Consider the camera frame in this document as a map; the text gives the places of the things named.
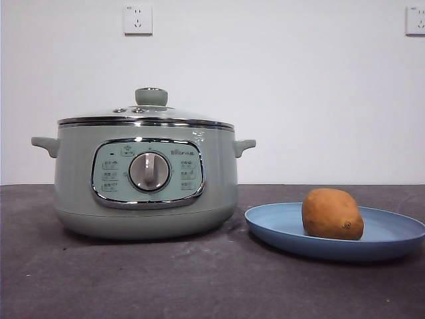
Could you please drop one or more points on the glass lid with green knob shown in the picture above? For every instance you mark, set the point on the glass lid with green knob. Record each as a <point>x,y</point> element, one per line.
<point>151,97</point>

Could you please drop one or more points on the brown potato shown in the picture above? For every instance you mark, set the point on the brown potato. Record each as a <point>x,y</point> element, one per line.
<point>332,214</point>

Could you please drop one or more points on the blue round plate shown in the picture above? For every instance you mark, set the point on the blue round plate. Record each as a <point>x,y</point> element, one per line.
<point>275,222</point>

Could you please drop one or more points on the pale green electric steamer pot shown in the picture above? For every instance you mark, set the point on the pale green electric steamer pot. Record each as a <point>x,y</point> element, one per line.
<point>76,172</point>

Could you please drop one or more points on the white wall socket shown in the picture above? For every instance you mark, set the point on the white wall socket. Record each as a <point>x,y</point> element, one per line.
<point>416,20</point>
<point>137,19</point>

